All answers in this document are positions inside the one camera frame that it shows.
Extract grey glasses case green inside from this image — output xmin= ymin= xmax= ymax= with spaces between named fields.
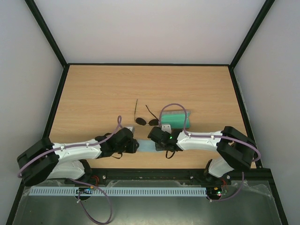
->
xmin=159 ymin=110 xmax=185 ymax=129

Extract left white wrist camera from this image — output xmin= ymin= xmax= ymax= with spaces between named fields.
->
xmin=126 ymin=126 xmax=135 ymax=134

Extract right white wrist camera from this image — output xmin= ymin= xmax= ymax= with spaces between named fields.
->
xmin=161 ymin=124 xmax=172 ymax=133

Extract black front mounting rail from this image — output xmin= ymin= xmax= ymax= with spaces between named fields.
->
xmin=23 ymin=166 xmax=272 ymax=187

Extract light blue slotted cable duct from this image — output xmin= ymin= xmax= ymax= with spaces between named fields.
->
xmin=29 ymin=187 xmax=207 ymax=197

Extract black aluminium frame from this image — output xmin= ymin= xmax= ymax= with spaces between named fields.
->
xmin=6 ymin=0 xmax=288 ymax=225

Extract light blue cleaning cloth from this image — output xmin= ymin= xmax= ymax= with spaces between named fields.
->
xmin=137 ymin=139 xmax=164 ymax=152

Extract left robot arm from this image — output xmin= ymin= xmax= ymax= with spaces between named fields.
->
xmin=17 ymin=127 xmax=139 ymax=187

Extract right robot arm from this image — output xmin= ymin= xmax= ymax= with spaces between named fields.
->
xmin=148 ymin=126 xmax=255 ymax=184

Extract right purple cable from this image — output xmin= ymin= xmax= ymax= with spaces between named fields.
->
xmin=158 ymin=103 xmax=261 ymax=203

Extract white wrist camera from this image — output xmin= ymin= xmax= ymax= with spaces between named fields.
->
xmin=161 ymin=124 xmax=172 ymax=133
xmin=126 ymin=126 xmax=135 ymax=134

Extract black round sunglasses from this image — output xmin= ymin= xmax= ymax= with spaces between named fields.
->
xmin=134 ymin=99 xmax=159 ymax=127

